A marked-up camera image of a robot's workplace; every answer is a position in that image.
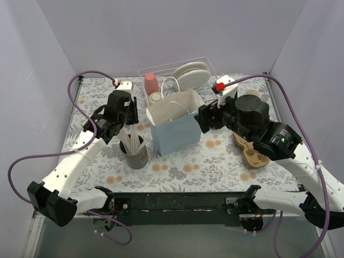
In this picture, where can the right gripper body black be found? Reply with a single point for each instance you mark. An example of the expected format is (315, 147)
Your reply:
(203, 118)

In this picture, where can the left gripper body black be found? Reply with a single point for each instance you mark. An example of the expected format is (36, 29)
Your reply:
(133, 112)

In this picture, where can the light blue paper bag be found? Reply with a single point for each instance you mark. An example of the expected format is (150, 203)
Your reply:
(172, 121)

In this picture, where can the grey straw holder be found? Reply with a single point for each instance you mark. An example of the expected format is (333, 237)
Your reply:
(135, 161)

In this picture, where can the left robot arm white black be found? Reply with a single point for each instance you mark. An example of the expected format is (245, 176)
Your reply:
(53, 196)

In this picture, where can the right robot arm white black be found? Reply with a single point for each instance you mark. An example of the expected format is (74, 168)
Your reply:
(248, 117)

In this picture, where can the yellow dotted bowl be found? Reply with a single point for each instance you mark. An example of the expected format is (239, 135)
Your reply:
(154, 97)

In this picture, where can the pink plastic cup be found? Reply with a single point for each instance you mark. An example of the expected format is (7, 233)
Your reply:
(151, 83)

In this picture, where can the front white plate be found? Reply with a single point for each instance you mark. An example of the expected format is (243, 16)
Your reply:
(193, 79)

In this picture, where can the white plate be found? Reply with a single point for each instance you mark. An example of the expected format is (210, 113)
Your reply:
(193, 79)
(189, 67)

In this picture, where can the grey blue mug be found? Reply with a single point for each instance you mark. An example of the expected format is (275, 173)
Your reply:
(252, 92)

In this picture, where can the floral table mat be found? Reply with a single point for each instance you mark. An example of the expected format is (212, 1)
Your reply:
(215, 164)

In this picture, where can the rear white plate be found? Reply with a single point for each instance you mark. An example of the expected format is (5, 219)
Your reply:
(189, 67)

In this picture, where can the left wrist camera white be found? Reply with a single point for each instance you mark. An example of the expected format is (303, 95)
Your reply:
(123, 85)

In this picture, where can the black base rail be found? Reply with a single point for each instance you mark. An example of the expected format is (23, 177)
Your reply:
(175, 208)

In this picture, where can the aluminium frame rail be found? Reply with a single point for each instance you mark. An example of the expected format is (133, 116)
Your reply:
(45, 239)

